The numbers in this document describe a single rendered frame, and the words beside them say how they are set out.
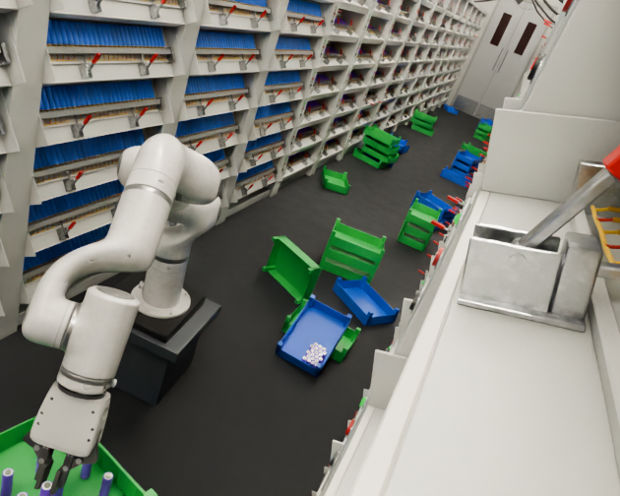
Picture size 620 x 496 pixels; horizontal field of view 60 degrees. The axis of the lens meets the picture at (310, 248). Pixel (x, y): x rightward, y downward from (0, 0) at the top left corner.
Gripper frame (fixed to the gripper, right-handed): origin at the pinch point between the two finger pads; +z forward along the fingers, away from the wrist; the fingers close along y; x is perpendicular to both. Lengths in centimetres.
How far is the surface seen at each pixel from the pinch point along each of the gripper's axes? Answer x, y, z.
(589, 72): 57, -35, -64
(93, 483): -17.4, -3.6, 9.0
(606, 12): 58, -35, -67
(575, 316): 70, -32, -51
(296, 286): -180, -37, -25
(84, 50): -75, 51, -80
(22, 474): -14.9, 9.1, 10.2
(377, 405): 46, -34, -40
